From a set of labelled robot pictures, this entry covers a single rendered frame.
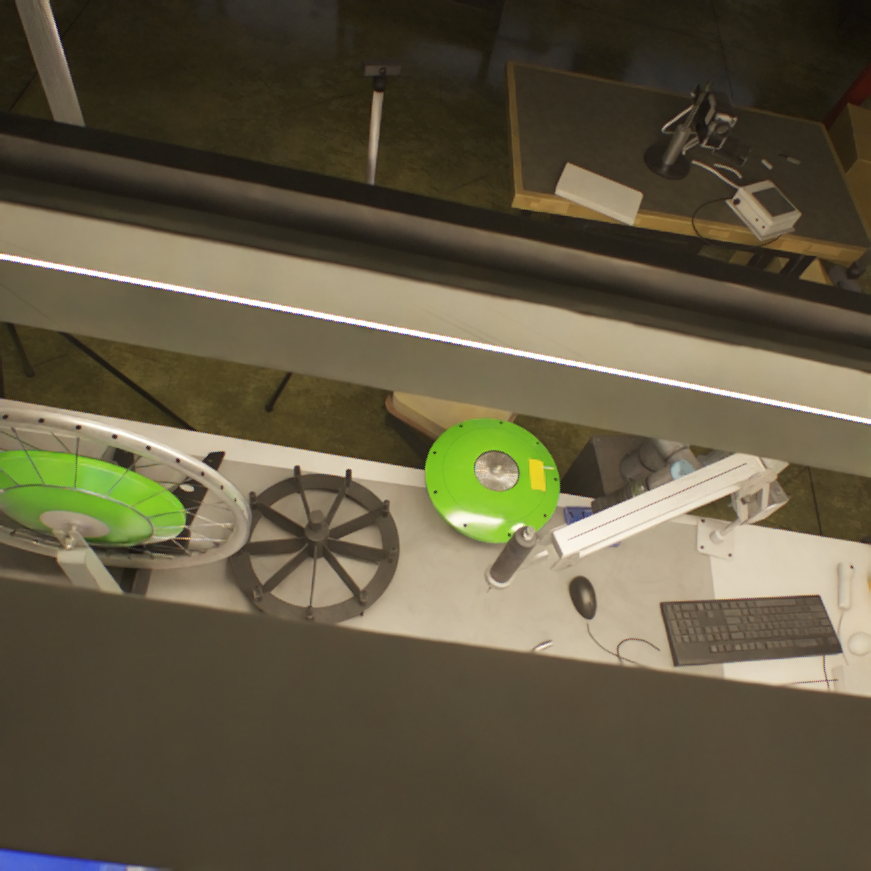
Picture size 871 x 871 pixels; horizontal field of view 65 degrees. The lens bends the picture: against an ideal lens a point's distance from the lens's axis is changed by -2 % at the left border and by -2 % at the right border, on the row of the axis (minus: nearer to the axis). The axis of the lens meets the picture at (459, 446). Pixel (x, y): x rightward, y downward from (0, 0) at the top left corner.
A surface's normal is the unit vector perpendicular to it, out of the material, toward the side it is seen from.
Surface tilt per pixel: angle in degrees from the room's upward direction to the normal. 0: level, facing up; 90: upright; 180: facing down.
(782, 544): 0
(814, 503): 0
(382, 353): 36
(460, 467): 11
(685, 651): 6
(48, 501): 82
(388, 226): 90
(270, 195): 90
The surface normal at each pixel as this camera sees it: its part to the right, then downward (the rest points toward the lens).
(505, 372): 0.10, 0.10
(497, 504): 0.18, -0.32
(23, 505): -0.11, 0.80
